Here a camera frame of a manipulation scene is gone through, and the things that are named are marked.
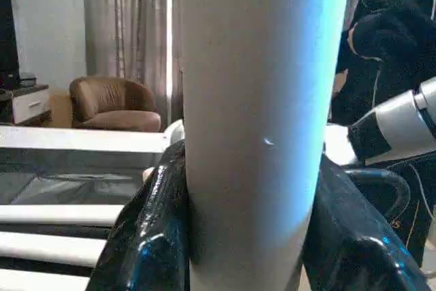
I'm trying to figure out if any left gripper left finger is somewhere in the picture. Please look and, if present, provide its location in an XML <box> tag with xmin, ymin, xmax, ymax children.
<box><xmin>84</xmin><ymin>140</ymin><xmax>192</xmax><ymax>291</ymax></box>

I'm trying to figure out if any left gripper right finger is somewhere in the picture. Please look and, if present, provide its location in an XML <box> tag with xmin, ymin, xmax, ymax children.
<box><xmin>302</xmin><ymin>154</ymin><xmax>432</xmax><ymax>291</ymax></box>

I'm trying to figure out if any black work mat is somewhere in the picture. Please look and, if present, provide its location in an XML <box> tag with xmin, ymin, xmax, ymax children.
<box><xmin>0</xmin><ymin>147</ymin><xmax>172</xmax><ymax>291</ymax></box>

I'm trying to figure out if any white flat board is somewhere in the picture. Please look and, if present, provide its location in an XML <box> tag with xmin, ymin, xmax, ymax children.
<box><xmin>0</xmin><ymin>125</ymin><xmax>172</xmax><ymax>154</ymax></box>

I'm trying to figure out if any brown armchair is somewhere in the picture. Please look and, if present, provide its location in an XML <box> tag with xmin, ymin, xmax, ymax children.
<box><xmin>67</xmin><ymin>76</ymin><xmax>165</xmax><ymax>134</ymax></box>

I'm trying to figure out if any white drawer unit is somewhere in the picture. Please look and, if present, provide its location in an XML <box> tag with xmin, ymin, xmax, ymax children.
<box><xmin>10</xmin><ymin>85</ymin><xmax>52</xmax><ymax>125</ymax></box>

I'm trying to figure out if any black robot torso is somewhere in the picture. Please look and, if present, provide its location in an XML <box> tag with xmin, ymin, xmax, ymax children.
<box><xmin>330</xmin><ymin>0</ymin><xmax>436</xmax><ymax>266</ymax></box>

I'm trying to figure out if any brown striped curtain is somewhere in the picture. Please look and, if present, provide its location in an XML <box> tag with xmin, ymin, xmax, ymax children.
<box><xmin>82</xmin><ymin>0</ymin><xmax>182</xmax><ymax>125</ymax></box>

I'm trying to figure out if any large black box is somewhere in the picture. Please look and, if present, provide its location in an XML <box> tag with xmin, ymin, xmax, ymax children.
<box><xmin>0</xmin><ymin>0</ymin><xmax>22</xmax><ymax>91</ymax></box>

